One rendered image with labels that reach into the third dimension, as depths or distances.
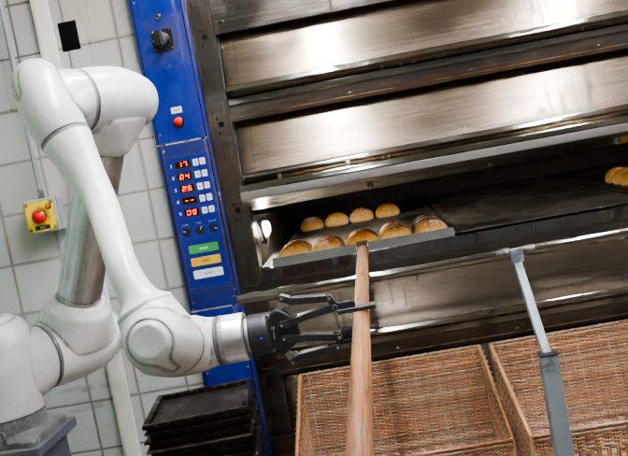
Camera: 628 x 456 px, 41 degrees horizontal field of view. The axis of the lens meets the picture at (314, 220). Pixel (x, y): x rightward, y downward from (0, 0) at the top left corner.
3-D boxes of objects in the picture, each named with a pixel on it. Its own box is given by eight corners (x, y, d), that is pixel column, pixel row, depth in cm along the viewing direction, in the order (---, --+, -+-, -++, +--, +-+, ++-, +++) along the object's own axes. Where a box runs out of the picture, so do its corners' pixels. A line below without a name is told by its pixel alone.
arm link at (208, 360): (228, 370, 159) (212, 370, 146) (148, 383, 160) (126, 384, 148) (221, 313, 161) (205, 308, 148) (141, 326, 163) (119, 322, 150)
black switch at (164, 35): (154, 52, 247) (147, 15, 247) (175, 49, 247) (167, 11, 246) (151, 50, 244) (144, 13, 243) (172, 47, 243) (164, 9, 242)
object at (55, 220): (36, 233, 257) (30, 200, 257) (68, 227, 257) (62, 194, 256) (27, 235, 250) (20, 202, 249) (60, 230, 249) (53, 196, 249)
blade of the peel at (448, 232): (455, 235, 251) (453, 226, 250) (273, 267, 255) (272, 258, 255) (444, 223, 286) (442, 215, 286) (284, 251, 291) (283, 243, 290)
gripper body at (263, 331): (248, 308, 158) (296, 301, 157) (256, 352, 159) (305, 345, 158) (242, 317, 151) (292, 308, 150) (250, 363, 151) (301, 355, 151)
